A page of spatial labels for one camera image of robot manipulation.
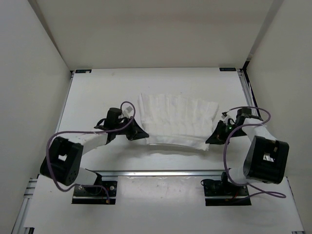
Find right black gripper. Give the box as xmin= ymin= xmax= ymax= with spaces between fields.
xmin=206 ymin=120 xmax=247 ymax=145

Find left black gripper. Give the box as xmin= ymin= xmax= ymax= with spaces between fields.
xmin=114 ymin=116 xmax=148 ymax=140

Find white skirt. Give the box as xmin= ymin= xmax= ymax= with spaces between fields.
xmin=138 ymin=93 xmax=219 ymax=151

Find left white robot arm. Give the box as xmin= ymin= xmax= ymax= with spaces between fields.
xmin=40 ymin=102 xmax=149 ymax=195

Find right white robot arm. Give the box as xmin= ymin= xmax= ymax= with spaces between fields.
xmin=206 ymin=106 xmax=290 ymax=195

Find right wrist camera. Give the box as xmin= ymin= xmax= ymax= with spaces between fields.
xmin=221 ymin=112 xmax=235 ymax=126

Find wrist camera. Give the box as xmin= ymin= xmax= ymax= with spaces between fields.
xmin=221 ymin=112 xmax=235 ymax=126
xmin=122 ymin=106 xmax=133 ymax=118

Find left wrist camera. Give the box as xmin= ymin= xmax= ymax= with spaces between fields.
xmin=122 ymin=106 xmax=133 ymax=118

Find aluminium front rail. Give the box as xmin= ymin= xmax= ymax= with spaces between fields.
xmin=97 ymin=170 xmax=223 ymax=177

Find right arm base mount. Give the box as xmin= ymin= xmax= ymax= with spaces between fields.
xmin=200 ymin=172 xmax=252 ymax=207

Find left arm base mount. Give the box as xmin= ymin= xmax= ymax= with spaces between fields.
xmin=72 ymin=177 xmax=118 ymax=205

